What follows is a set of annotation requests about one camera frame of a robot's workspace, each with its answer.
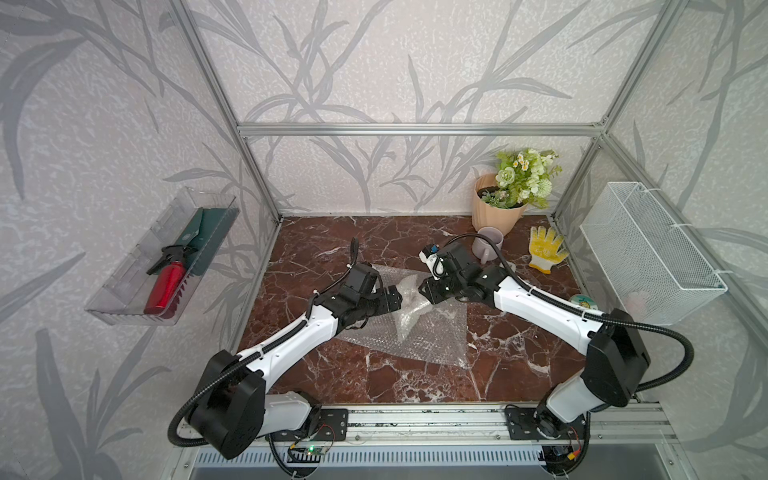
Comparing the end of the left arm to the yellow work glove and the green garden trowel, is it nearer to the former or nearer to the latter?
the green garden trowel

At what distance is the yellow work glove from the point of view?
3.52 feet

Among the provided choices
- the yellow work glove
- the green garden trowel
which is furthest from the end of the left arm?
the yellow work glove
